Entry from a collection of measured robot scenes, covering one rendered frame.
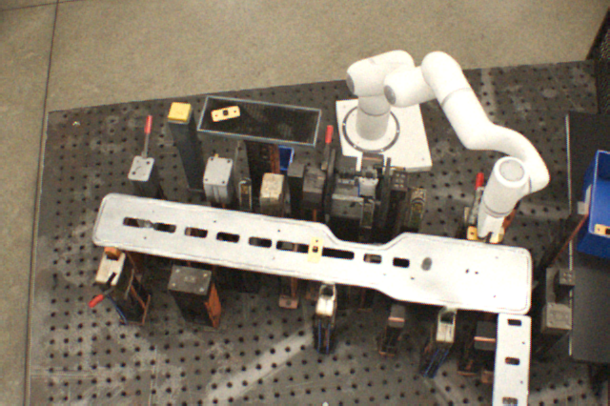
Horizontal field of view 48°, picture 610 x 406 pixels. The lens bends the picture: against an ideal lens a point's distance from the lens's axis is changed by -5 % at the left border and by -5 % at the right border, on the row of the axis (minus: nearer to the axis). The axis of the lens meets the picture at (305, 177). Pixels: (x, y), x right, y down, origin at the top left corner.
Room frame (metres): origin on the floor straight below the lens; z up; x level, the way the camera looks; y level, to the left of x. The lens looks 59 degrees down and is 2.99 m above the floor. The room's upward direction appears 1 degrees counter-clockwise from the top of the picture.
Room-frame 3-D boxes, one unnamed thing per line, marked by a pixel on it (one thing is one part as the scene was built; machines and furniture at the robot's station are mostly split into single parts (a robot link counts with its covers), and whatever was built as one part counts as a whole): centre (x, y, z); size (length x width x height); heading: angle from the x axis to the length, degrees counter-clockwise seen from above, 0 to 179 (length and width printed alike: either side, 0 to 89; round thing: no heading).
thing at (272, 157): (1.29, 0.14, 0.92); 0.10 x 0.08 x 0.45; 80
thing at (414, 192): (1.06, -0.35, 0.88); 0.11 x 0.09 x 0.37; 170
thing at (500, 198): (0.84, -0.49, 1.52); 0.09 x 0.08 x 0.13; 110
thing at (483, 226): (0.84, -0.48, 1.38); 0.10 x 0.07 x 0.11; 170
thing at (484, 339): (0.64, -0.52, 0.84); 0.11 x 0.10 x 0.28; 170
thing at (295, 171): (1.15, 0.03, 0.90); 0.05 x 0.05 x 0.40; 80
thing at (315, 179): (1.12, -0.03, 0.89); 0.13 x 0.11 x 0.38; 170
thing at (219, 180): (1.15, 0.27, 0.90); 0.13 x 0.10 x 0.41; 170
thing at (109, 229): (0.92, -0.01, 1.00); 1.38 x 0.22 x 0.02; 80
